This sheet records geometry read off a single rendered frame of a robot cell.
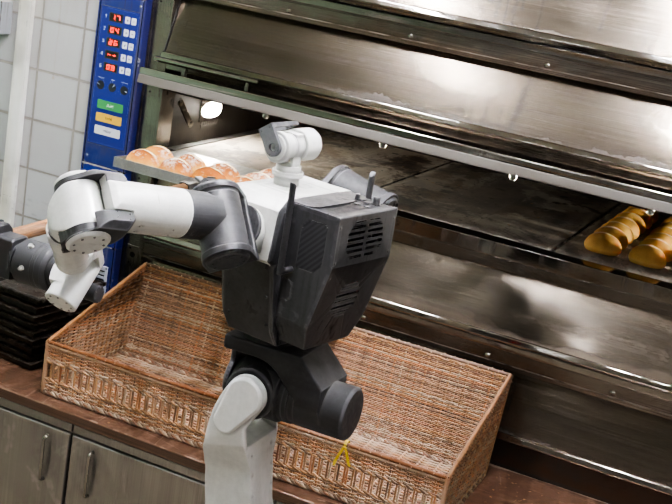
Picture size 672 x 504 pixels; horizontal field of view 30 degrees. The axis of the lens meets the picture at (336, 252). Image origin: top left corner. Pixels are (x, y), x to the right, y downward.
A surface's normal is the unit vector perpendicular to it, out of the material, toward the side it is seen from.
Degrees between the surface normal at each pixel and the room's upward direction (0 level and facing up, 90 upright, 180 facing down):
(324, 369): 45
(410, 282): 70
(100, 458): 90
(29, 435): 90
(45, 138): 90
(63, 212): 74
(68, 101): 90
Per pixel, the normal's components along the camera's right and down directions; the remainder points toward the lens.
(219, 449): -0.34, 0.58
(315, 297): -0.58, 0.13
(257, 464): 0.91, 0.09
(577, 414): -0.33, -0.15
